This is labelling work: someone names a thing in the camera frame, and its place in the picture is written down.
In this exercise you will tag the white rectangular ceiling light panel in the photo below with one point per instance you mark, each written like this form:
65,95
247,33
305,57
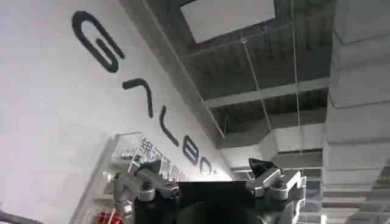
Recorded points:
227,16

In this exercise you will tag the black wall lettering sign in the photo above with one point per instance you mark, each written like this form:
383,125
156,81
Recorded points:
96,45

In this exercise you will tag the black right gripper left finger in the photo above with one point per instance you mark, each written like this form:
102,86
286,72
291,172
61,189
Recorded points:
152,179

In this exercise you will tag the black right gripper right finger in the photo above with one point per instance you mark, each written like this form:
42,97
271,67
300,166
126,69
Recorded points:
275,182

